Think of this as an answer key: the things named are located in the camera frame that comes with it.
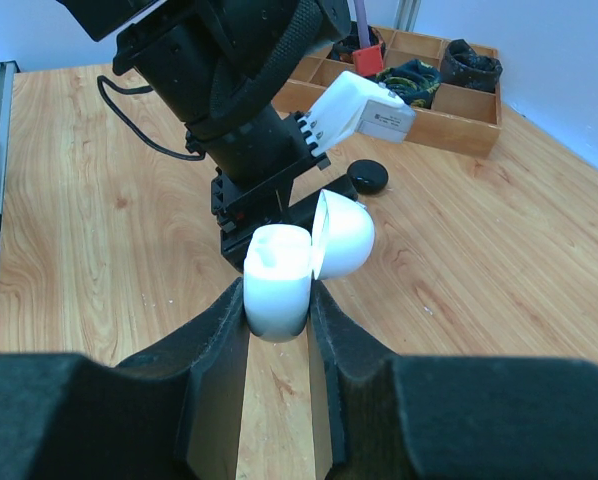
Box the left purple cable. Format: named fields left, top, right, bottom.
left=351, top=0, right=384, bottom=79

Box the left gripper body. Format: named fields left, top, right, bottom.
left=209, top=112, right=330, bottom=272

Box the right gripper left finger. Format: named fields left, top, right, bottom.
left=0, top=280, right=250, bottom=479

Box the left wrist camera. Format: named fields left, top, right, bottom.
left=300, top=71, right=416, bottom=157

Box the black rolled item top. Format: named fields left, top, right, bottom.
left=440, top=39, right=503, bottom=93

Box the black charging case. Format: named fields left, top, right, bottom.
left=347, top=159, right=389, bottom=195

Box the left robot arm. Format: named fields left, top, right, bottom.
left=66, top=1, right=351, bottom=269

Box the white charging case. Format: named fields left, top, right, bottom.
left=243, top=189, right=375, bottom=343

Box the wooden compartment tray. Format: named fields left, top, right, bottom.
left=272, top=27, right=502, bottom=158

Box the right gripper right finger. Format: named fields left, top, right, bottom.
left=307, top=284, right=598, bottom=479

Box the black yellow rolled item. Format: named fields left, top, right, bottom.
left=375, top=59, right=442, bottom=109

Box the black red rolled item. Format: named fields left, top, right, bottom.
left=327, top=21, right=386, bottom=64

